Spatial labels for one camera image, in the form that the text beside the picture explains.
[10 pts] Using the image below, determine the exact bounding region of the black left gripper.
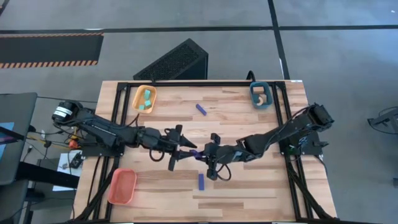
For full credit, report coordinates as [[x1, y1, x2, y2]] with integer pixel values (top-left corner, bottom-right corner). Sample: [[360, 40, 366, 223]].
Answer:
[[136, 124, 198, 172]]

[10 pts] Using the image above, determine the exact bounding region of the orange plastic bin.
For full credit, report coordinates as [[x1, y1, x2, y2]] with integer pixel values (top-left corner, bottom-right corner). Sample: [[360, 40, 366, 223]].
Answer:
[[108, 168, 137, 205]]

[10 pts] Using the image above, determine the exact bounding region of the teal plastic bin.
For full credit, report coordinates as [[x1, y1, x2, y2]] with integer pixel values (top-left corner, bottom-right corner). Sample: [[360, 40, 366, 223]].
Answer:
[[249, 81, 274, 110]]

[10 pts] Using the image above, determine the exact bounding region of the black computer case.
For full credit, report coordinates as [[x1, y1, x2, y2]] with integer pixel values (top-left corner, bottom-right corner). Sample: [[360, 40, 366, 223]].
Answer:
[[132, 38, 210, 82]]

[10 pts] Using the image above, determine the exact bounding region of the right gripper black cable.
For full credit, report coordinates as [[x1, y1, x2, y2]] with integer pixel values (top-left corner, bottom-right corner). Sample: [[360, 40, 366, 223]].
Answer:
[[214, 162, 233, 182]]

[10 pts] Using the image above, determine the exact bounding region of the black orange hazard mat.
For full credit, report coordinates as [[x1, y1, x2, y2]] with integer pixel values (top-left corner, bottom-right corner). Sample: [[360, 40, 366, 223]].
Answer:
[[0, 32, 104, 70]]

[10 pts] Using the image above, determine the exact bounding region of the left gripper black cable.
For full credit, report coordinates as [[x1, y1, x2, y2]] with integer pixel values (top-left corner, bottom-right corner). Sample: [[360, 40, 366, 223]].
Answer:
[[148, 147, 166, 163]]

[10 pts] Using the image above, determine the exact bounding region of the yellow plastic bin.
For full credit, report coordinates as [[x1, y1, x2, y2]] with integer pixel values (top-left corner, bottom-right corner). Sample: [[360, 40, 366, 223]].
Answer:
[[132, 85, 157, 114]]

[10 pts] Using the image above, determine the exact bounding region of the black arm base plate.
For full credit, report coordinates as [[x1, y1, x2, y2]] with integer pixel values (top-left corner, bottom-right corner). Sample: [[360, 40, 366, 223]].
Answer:
[[279, 129, 330, 157], [80, 143, 126, 158]]

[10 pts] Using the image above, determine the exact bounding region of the black desk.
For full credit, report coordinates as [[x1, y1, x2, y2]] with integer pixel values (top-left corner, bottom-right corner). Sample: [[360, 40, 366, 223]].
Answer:
[[0, 91, 39, 187]]

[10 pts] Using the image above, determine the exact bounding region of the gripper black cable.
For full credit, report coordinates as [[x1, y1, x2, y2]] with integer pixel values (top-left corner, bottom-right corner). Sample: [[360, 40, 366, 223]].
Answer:
[[148, 147, 166, 163], [214, 162, 233, 182]]

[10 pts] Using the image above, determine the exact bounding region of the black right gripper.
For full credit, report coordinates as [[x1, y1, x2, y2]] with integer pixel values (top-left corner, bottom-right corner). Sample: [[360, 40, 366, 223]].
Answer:
[[195, 133, 244, 182]]

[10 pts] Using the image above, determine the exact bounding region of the white paper sheet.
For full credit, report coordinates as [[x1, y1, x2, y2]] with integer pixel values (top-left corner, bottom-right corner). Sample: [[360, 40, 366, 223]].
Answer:
[[52, 150, 83, 192]]

